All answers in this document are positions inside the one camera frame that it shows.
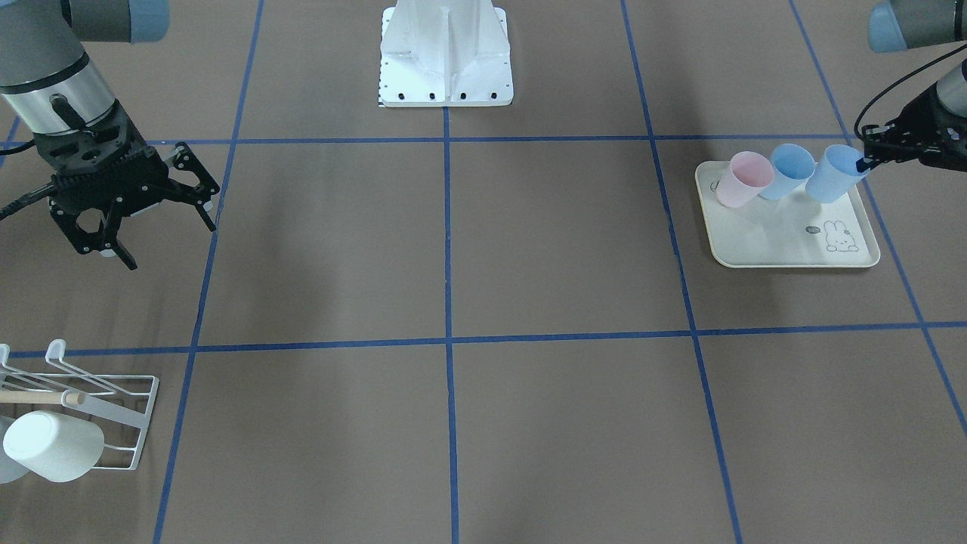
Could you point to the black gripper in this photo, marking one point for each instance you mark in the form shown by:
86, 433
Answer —
183, 168
931, 130

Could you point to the blue cup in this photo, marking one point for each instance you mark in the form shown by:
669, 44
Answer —
835, 174

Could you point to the white ikea cup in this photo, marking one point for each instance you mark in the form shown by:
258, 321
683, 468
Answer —
57, 447

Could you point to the grey ikea cup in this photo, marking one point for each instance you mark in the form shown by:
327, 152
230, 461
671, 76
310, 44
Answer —
10, 470

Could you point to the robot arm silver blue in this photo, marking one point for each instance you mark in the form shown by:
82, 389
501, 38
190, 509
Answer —
44, 60
895, 26

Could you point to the blue cup tray middle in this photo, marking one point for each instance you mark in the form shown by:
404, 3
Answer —
793, 166

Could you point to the pink cup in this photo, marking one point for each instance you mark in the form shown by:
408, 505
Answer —
744, 178

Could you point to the cream serving tray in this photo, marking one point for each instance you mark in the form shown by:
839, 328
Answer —
795, 232

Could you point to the white wire cup rack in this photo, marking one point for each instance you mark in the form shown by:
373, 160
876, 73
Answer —
122, 405

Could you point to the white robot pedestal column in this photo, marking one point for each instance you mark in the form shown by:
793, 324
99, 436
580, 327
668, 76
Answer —
445, 54

